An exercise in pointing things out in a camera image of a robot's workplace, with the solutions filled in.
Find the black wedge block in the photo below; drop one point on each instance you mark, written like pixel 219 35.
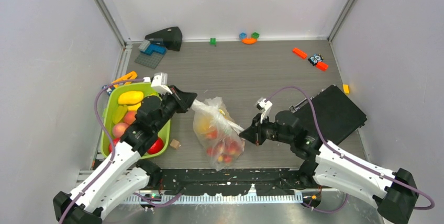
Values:
pixel 170 38

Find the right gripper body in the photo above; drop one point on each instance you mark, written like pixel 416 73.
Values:
pixel 264 131

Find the yellow toy block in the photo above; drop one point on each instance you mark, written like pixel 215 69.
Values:
pixel 346 89

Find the orange yellow toy tool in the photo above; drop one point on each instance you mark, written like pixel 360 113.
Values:
pixel 129 76

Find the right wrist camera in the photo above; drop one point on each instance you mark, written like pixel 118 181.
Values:
pixel 264 106

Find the grey toy baseplate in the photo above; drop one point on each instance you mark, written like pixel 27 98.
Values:
pixel 151 61

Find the clear printed plastic bag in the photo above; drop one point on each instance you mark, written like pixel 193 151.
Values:
pixel 221 121

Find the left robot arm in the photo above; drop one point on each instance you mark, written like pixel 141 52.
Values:
pixel 123 172

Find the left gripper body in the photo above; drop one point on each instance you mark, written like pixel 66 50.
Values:
pixel 168 99

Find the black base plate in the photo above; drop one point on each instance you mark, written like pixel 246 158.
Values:
pixel 230 182

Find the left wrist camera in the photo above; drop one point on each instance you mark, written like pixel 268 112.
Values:
pixel 158 83

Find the blue toy piece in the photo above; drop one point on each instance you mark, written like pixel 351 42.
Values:
pixel 242 35

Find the green cube by ring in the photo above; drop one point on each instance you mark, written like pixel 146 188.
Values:
pixel 255 35

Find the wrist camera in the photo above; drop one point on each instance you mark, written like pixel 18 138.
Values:
pixel 158 83
pixel 264 106

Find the small wooden cube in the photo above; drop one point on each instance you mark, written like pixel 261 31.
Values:
pixel 175 144

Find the orange toy bar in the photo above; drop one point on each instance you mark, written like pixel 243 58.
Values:
pixel 300 53

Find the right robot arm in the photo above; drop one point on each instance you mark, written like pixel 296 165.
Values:
pixel 326 164

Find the yellow fake starfruit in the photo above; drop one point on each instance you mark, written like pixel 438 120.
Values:
pixel 119 113

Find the yellow fake banana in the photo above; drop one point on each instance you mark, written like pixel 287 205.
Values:
pixel 134 107

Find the black box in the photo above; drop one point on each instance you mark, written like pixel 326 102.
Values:
pixel 337 116

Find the red fake apple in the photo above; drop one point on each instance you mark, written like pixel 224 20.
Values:
pixel 156 147

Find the red fake lychee bunch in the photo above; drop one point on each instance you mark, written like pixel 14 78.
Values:
pixel 223 149

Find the red toy brick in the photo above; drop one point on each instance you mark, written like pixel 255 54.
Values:
pixel 322 66

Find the grey small toy brick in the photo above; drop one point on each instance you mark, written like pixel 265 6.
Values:
pixel 144 46

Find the green plastic tray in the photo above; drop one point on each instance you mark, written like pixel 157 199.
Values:
pixel 112 105

